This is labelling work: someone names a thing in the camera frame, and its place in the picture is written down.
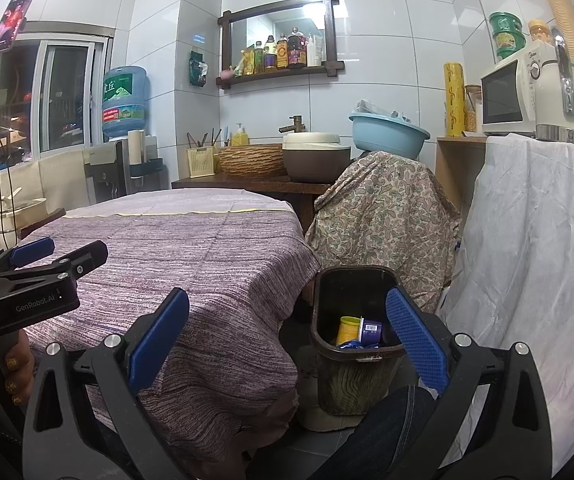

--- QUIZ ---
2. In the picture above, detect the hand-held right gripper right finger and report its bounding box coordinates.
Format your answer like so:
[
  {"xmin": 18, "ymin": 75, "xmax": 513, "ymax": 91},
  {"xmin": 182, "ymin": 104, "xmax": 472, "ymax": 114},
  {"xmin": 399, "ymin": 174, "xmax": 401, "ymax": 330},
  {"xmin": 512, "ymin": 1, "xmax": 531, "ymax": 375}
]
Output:
[{"xmin": 385, "ymin": 287, "xmax": 552, "ymax": 480}]

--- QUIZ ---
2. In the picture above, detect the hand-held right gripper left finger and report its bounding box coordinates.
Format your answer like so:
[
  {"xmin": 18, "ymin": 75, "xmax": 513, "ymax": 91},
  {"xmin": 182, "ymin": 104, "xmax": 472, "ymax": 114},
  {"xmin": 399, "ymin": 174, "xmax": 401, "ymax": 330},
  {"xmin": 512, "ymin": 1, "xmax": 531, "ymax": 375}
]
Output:
[{"xmin": 22, "ymin": 287, "xmax": 191, "ymax": 480}]

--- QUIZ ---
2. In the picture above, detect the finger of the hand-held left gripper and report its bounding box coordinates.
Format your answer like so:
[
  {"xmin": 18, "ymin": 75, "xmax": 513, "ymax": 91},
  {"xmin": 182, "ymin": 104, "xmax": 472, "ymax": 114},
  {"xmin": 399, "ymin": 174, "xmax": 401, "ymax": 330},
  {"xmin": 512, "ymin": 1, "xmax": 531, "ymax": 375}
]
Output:
[
  {"xmin": 0, "ymin": 240, "xmax": 109, "ymax": 286},
  {"xmin": 0, "ymin": 236, "xmax": 57, "ymax": 281}
]

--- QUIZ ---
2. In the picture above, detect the blue white paper cup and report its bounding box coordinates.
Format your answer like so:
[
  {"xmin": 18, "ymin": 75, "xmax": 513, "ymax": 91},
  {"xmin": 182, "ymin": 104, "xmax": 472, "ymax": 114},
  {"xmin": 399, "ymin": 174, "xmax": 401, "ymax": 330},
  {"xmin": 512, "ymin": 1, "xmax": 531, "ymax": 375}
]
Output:
[{"xmin": 358, "ymin": 317, "xmax": 384, "ymax": 347}]

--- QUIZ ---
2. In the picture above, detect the brown trash bin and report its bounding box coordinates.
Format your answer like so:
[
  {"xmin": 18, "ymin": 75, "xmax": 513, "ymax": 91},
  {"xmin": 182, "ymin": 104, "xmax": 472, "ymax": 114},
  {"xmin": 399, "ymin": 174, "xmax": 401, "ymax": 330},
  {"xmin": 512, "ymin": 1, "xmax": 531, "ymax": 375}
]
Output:
[{"xmin": 309, "ymin": 265, "xmax": 410, "ymax": 417}]

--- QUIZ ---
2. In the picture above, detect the person's left hand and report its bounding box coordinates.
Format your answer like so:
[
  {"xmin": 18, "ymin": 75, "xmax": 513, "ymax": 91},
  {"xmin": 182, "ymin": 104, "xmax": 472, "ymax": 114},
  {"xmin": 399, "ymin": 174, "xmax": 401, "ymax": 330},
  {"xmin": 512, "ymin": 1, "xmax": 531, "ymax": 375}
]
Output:
[{"xmin": 0, "ymin": 330, "xmax": 35, "ymax": 406}]

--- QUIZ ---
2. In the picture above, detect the water dispenser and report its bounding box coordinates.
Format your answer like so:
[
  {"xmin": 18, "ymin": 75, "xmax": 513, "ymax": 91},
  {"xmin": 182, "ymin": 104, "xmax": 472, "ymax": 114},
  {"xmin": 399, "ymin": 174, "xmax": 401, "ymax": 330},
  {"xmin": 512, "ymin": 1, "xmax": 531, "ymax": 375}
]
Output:
[{"xmin": 83, "ymin": 130, "xmax": 164, "ymax": 206}]

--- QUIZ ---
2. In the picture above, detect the person's leg in jeans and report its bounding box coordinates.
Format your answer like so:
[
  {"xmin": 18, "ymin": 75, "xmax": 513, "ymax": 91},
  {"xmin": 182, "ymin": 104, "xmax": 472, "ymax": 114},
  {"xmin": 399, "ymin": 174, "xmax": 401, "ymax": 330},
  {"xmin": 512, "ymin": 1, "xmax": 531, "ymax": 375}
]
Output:
[{"xmin": 312, "ymin": 385, "xmax": 438, "ymax": 480}]

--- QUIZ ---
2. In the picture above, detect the lavender cloth yellow hem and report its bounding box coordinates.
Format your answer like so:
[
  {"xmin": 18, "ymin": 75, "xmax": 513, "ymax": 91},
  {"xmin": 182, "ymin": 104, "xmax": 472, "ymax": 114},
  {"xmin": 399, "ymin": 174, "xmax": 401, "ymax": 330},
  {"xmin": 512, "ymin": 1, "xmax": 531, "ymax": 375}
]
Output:
[{"xmin": 62, "ymin": 189, "xmax": 294, "ymax": 218}]

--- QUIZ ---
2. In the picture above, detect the floral cloth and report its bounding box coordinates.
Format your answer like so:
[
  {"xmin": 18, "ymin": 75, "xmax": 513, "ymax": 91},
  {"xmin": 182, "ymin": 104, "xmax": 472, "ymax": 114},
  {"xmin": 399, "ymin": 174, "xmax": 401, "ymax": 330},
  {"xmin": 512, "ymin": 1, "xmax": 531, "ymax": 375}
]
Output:
[{"xmin": 304, "ymin": 150, "xmax": 462, "ymax": 313}]

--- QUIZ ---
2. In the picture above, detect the white cloth cover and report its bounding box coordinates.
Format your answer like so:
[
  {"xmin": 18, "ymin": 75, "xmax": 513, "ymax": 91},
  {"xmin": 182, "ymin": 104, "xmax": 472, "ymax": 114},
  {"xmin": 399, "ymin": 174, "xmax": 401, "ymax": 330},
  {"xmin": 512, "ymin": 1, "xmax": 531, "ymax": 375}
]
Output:
[{"xmin": 439, "ymin": 132, "xmax": 574, "ymax": 466}]

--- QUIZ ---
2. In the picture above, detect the beige utensil holder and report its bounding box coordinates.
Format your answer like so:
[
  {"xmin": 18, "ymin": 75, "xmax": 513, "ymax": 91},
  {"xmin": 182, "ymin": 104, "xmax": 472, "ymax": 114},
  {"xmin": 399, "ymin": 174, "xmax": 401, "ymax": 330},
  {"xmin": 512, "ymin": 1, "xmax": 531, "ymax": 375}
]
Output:
[{"xmin": 187, "ymin": 146, "xmax": 217, "ymax": 179}]

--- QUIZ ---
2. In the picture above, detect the sliding window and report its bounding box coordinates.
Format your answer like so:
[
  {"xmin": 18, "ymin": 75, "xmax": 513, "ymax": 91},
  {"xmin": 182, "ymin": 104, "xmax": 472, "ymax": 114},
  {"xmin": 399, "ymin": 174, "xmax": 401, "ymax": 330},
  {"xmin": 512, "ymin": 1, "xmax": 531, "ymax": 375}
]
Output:
[{"xmin": 0, "ymin": 22, "xmax": 115, "ymax": 173}]

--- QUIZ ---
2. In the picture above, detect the blue water jug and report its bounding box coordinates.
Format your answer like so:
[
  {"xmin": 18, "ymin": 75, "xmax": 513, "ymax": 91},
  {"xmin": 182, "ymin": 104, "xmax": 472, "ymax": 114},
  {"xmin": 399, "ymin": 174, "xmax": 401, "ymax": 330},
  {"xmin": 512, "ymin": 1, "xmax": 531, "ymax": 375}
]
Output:
[{"xmin": 101, "ymin": 65, "xmax": 149, "ymax": 142}]

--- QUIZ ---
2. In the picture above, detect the wooden shelf unit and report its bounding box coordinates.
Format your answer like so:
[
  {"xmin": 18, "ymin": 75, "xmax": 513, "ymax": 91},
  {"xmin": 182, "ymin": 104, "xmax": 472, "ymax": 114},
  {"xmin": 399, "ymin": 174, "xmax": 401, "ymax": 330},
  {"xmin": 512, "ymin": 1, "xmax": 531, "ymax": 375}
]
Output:
[{"xmin": 435, "ymin": 135, "xmax": 490, "ymax": 221}]

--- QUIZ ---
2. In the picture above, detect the wooden counter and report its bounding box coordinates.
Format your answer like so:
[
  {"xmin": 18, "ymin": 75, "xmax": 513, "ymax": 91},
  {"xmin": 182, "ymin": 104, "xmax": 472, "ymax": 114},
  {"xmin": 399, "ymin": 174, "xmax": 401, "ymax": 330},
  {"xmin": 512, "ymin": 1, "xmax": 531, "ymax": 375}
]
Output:
[{"xmin": 171, "ymin": 172, "xmax": 333, "ymax": 233}]

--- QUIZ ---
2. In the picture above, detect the bunch of chopsticks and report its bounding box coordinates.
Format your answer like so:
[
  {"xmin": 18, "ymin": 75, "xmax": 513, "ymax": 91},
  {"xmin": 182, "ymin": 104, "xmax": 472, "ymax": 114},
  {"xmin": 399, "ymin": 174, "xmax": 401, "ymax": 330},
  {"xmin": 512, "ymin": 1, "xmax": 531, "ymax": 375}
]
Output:
[{"xmin": 186, "ymin": 127, "xmax": 224, "ymax": 150}]

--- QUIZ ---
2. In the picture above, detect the wicker basket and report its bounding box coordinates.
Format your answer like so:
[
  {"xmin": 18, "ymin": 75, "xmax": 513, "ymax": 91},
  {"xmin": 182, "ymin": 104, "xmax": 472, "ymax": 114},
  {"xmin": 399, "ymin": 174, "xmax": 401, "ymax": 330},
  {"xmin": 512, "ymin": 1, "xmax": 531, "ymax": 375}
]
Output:
[{"xmin": 217, "ymin": 143, "xmax": 288, "ymax": 177}]

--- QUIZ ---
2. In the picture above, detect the brown white sink basin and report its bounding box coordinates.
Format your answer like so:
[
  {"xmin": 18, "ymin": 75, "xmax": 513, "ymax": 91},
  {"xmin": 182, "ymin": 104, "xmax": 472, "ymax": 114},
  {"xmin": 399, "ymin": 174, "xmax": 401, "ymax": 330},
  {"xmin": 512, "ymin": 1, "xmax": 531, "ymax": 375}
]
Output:
[{"xmin": 282, "ymin": 131, "xmax": 352, "ymax": 183}]

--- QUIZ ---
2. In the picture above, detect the light blue plastic basin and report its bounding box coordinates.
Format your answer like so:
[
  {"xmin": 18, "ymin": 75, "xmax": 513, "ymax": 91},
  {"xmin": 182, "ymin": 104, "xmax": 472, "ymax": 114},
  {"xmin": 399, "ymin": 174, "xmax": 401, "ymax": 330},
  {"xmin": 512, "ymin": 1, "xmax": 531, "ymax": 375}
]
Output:
[{"xmin": 348, "ymin": 112, "xmax": 432, "ymax": 158}]

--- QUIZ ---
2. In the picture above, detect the smartphone on holder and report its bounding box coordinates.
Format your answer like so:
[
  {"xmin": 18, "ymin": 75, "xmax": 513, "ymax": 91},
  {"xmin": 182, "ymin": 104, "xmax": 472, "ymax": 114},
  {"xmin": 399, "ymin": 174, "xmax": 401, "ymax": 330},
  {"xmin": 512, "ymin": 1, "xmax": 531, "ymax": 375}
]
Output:
[{"xmin": 0, "ymin": 0, "xmax": 35, "ymax": 57}]

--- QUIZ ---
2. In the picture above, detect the glass jar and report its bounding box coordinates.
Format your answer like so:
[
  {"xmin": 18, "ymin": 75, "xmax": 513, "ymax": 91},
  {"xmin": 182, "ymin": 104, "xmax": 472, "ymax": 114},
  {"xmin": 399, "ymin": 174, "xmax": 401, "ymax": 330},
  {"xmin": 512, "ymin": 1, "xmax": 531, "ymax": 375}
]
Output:
[{"xmin": 464, "ymin": 84, "xmax": 484, "ymax": 135}]

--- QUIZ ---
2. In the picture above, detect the clear plastic bag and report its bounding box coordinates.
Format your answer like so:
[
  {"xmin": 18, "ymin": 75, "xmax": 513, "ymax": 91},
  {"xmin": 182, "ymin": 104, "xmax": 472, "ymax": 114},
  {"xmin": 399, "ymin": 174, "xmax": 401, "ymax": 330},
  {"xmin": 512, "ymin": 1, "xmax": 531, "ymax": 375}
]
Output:
[{"xmin": 353, "ymin": 99, "xmax": 413, "ymax": 123}]

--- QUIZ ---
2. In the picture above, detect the yellow wrap roll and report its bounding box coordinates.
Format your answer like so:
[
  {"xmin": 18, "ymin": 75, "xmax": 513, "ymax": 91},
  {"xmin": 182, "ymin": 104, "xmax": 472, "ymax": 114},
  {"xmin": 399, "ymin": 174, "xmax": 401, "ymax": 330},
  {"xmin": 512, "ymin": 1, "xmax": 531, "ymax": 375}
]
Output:
[{"xmin": 443, "ymin": 62, "xmax": 468, "ymax": 137}]

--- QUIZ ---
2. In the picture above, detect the brass faucet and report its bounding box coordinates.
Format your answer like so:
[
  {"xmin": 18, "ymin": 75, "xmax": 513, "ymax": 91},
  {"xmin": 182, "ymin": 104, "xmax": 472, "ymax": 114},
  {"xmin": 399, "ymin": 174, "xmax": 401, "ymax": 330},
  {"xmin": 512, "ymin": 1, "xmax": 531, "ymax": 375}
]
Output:
[{"xmin": 278, "ymin": 115, "xmax": 307, "ymax": 135}]

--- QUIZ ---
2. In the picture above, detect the white microwave oven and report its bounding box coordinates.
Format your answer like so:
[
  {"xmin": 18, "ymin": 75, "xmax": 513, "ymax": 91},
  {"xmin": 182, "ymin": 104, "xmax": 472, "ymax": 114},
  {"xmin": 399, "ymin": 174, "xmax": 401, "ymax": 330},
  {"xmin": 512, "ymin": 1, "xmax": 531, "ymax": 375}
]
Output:
[{"xmin": 480, "ymin": 42, "xmax": 560, "ymax": 136}]

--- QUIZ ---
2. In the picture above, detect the white steel kettle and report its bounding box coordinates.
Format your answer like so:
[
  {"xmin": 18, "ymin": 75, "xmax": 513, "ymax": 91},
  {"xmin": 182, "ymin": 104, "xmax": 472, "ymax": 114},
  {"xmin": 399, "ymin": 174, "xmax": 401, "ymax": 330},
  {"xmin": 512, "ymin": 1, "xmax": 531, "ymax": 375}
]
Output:
[{"xmin": 534, "ymin": 27, "xmax": 574, "ymax": 143}]

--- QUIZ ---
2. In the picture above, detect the row of bottles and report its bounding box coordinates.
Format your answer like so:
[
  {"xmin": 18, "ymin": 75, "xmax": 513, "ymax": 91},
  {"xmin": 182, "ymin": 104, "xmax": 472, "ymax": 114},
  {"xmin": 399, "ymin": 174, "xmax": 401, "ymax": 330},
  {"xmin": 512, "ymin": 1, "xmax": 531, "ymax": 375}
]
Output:
[{"xmin": 238, "ymin": 27, "xmax": 324, "ymax": 77}]

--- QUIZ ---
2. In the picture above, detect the wooden framed mirror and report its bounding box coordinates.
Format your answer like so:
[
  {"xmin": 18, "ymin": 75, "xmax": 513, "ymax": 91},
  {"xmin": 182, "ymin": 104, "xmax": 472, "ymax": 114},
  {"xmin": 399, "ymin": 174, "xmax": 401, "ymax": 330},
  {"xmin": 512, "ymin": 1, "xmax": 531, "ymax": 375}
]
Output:
[{"xmin": 217, "ymin": 0, "xmax": 345, "ymax": 91}]

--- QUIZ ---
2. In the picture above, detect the jar with orange lid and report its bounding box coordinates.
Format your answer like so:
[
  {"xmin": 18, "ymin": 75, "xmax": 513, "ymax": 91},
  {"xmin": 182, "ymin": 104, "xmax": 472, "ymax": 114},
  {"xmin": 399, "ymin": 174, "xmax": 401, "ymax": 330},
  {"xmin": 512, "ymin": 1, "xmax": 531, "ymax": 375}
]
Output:
[{"xmin": 527, "ymin": 19, "xmax": 554, "ymax": 46}]

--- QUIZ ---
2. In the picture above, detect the green wall packet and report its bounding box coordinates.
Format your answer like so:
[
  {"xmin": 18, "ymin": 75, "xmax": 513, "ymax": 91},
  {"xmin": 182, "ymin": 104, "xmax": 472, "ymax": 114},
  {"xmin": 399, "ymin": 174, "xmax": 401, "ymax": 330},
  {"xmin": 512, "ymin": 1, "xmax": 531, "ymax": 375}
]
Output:
[{"xmin": 188, "ymin": 50, "xmax": 209, "ymax": 87}]

